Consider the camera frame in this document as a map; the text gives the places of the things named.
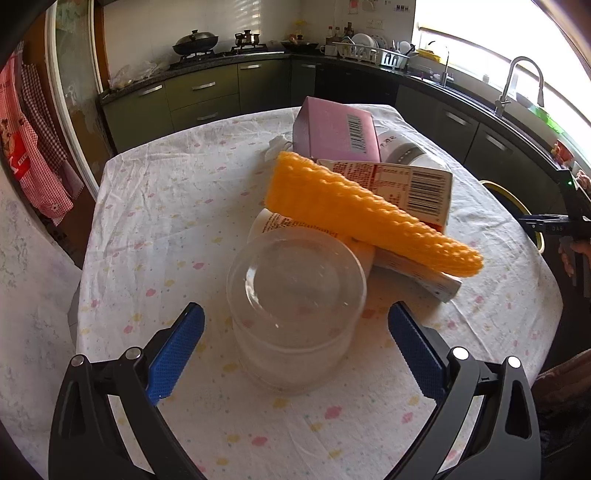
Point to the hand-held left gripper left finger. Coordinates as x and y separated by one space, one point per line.
178 350

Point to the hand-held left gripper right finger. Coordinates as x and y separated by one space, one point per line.
415 350

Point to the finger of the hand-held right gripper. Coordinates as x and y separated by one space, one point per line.
528 223

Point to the yellow rimmed bin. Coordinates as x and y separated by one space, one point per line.
508 194

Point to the clear round plastic container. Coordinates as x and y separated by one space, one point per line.
295 286

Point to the white foam net item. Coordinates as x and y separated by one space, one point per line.
279 143

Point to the person's right hand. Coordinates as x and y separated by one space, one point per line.
567 258

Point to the long white cardboard box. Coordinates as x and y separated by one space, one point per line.
425 274

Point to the green bottle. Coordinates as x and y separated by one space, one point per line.
545 117

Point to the orange and white carton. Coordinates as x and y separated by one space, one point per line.
415 184

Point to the tall steel kitchen faucet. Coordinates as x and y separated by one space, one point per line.
505 92

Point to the white plastic jar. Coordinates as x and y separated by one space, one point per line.
406 152

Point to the white floral tablecloth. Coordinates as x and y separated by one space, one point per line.
175 207

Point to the yellow foam net sleeve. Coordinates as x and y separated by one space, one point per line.
351 207

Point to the small steel faucet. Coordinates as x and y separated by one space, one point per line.
444 64

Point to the kitchen window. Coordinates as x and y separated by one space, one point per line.
485 37

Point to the pink cardboard box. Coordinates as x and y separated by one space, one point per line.
332 127

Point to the red checkered apron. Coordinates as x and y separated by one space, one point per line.
32 170

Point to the dish rack with plates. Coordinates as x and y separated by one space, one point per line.
369 50

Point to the green kitchen cabinets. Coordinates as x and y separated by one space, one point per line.
203 92

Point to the white mug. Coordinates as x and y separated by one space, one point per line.
330 50

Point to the dark checkered cloth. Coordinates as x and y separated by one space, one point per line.
44 120

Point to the clear plastic bag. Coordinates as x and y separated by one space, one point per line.
134 74

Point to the sliding glass door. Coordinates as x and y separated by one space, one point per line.
74 83

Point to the black frying pan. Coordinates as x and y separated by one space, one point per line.
300 45

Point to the black gas stove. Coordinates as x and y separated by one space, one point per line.
226 56

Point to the black wok with lid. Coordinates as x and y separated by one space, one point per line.
196 41

